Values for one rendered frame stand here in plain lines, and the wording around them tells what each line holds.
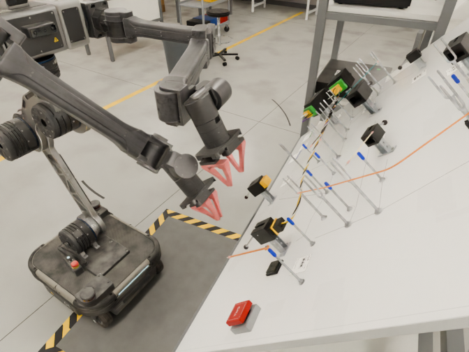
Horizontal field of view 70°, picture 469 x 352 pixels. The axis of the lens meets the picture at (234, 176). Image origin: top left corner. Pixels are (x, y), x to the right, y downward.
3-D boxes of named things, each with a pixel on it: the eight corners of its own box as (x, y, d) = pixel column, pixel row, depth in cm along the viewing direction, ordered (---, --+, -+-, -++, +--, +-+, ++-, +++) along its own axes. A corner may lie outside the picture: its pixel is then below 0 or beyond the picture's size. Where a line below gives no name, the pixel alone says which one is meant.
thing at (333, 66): (312, 93, 165) (313, 80, 161) (327, 69, 190) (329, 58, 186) (382, 106, 154) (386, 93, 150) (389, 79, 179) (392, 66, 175)
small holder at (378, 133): (405, 131, 84) (386, 110, 83) (391, 154, 80) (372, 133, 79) (389, 137, 88) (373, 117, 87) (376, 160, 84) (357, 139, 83)
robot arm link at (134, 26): (227, 52, 110) (226, 20, 104) (206, 66, 101) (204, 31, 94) (120, 35, 125) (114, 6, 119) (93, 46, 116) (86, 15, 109)
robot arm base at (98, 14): (112, 33, 132) (104, -1, 124) (126, 36, 128) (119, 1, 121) (93, 38, 126) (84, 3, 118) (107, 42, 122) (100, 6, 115)
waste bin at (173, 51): (167, 90, 422) (160, 38, 383) (167, 76, 458) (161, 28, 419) (203, 88, 427) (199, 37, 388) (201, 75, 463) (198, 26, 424)
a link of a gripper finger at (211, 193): (233, 209, 89) (211, 182, 87) (219, 228, 84) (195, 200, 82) (217, 214, 94) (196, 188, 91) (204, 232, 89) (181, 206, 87)
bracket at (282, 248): (285, 244, 86) (271, 231, 85) (291, 242, 84) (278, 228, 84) (278, 258, 83) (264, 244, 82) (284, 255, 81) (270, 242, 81)
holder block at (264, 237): (267, 233, 86) (257, 222, 86) (281, 227, 82) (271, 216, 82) (260, 245, 84) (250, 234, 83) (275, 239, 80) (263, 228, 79)
